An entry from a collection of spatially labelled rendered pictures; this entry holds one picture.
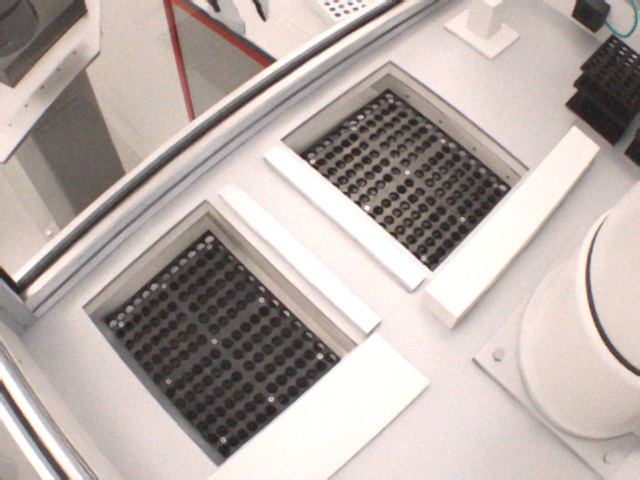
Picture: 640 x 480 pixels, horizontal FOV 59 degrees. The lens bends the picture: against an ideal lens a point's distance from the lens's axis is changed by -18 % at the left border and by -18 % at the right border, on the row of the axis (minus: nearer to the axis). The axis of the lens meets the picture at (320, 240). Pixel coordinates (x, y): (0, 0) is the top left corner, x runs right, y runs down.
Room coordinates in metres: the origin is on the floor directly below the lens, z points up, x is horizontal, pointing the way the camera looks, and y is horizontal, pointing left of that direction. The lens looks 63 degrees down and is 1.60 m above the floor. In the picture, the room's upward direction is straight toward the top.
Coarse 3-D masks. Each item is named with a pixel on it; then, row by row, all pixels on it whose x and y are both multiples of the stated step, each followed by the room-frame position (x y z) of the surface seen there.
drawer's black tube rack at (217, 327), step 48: (192, 288) 0.31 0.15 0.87; (240, 288) 0.31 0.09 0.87; (144, 336) 0.23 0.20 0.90; (192, 336) 0.24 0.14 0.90; (240, 336) 0.25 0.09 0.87; (288, 336) 0.25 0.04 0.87; (192, 384) 0.18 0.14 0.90; (240, 384) 0.18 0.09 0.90; (288, 384) 0.18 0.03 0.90; (240, 432) 0.13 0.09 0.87
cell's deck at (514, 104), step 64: (512, 0) 0.77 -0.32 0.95; (384, 64) 0.60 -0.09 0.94; (448, 64) 0.61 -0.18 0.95; (512, 64) 0.62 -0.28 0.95; (576, 64) 0.64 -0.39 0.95; (512, 128) 0.50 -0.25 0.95; (192, 192) 0.40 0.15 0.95; (256, 192) 0.39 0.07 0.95; (512, 192) 0.40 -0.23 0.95; (576, 192) 0.40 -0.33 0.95; (128, 256) 0.31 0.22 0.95; (256, 256) 0.33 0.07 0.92; (320, 256) 0.31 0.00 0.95; (448, 256) 0.31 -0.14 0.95; (64, 320) 0.23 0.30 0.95; (384, 320) 0.24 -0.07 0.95; (64, 384) 0.15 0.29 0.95; (128, 384) 0.16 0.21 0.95; (448, 384) 0.17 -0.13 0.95; (128, 448) 0.09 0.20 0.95; (192, 448) 0.09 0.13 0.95; (384, 448) 0.10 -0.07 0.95; (448, 448) 0.09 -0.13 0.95; (512, 448) 0.09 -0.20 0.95
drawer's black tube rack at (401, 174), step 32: (352, 128) 0.52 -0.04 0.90; (384, 128) 0.52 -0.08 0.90; (416, 128) 0.52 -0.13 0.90; (320, 160) 0.47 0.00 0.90; (352, 160) 0.47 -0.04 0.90; (384, 160) 0.47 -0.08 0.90; (416, 160) 0.47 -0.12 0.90; (448, 160) 0.47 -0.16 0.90; (352, 192) 0.44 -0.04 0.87; (384, 192) 0.42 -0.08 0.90; (416, 192) 0.44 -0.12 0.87; (448, 192) 0.42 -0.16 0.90; (480, 192) 0.44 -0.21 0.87; (384, 224) 0.38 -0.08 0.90; (416, 224) 0.38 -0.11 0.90; (448, 224) 0.38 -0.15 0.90; (416, 256) 0.35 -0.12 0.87
